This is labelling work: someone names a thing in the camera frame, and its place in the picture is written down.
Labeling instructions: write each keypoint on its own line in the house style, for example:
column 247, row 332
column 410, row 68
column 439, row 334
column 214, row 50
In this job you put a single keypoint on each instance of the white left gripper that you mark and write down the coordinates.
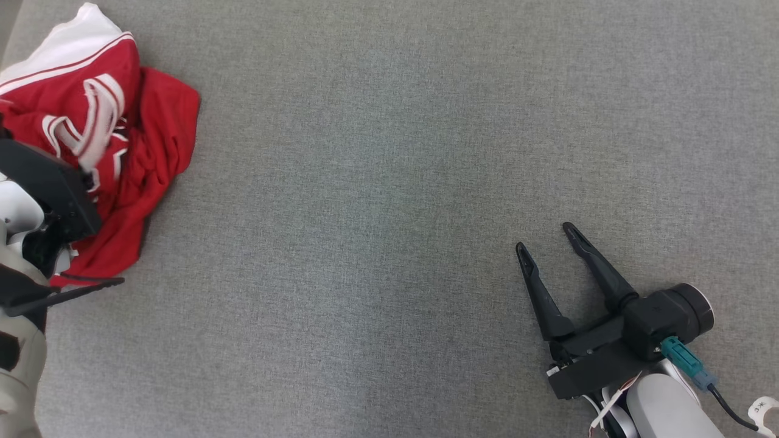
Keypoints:
column 15, row 213

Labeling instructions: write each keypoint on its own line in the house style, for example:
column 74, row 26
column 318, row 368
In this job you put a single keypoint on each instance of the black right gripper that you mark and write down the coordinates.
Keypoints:
column 596, row 359

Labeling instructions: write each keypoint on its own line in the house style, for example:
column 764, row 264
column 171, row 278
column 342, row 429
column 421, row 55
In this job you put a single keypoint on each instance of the red shorts white stripe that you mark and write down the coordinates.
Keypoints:
column 164, row 121

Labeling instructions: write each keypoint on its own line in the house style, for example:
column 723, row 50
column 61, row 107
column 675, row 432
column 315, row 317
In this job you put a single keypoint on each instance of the red jersey black lettering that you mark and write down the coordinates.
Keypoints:
column 67, row 73

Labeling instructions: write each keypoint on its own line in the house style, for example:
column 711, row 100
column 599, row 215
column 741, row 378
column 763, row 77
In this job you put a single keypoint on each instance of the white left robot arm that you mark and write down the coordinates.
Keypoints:
column 21, row 377

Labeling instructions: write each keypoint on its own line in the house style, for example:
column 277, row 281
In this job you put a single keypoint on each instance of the grey fabric sofa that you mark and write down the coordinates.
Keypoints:
column 365, row 213

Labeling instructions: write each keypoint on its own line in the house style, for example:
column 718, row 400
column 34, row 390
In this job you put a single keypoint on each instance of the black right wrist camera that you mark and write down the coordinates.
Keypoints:
column 663, row 316

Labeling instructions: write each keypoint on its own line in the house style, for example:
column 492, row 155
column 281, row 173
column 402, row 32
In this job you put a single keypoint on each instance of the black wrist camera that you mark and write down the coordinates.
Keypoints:
column 42, row 182
column 663, row 316

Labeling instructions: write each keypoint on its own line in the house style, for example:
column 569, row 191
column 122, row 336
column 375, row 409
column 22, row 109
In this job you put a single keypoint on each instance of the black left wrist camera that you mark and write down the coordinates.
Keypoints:
column 42, row 182

